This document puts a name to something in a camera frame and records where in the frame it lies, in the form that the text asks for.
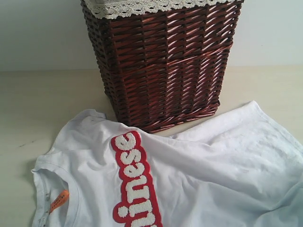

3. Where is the white t-shirt red lettering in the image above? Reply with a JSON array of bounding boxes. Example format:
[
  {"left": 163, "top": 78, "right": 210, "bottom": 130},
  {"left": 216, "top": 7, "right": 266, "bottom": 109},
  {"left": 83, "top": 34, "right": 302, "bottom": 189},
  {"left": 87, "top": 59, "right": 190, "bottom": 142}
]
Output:
[{"left": 32, "top": 101, "right": 303, "bottom": 227}]

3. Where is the dark brown wicker basket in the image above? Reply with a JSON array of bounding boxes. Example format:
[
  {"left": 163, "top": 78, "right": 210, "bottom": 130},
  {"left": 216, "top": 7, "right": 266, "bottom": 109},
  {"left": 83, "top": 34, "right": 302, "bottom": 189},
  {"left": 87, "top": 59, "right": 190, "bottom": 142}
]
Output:
[{"left": 81, "top": 0, "right": 243, "bottom": 132}]

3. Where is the orange garment tag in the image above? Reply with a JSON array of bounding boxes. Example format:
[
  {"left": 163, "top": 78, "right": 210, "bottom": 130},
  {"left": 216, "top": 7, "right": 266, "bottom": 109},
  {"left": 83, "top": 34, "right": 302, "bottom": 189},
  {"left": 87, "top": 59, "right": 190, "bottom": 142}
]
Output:
[{"left": 49, "top": 190, "right": 70, "bottom": 214}]

